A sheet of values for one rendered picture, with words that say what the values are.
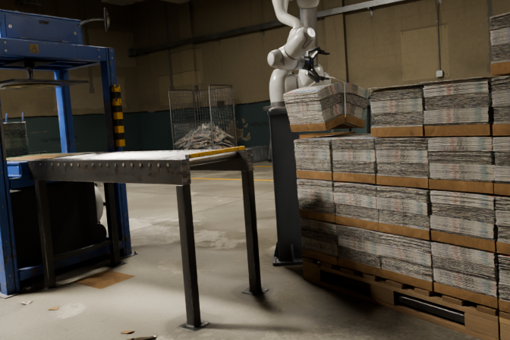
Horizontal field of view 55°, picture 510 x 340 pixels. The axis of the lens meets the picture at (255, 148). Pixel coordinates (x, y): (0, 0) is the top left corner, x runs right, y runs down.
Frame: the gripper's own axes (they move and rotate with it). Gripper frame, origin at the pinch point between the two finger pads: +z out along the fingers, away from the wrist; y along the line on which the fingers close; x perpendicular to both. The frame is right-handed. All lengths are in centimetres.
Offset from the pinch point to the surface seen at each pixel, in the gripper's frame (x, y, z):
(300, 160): -6, 55, -15
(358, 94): 14.1, 16.8, 11.6
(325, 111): 13.8, 27.2, -13.8
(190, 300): 3, 119, -90
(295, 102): -5.1, 22.1, -19.0
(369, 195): 45, 70, -13
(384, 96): 56, 22, -17
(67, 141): -203, 47, -89
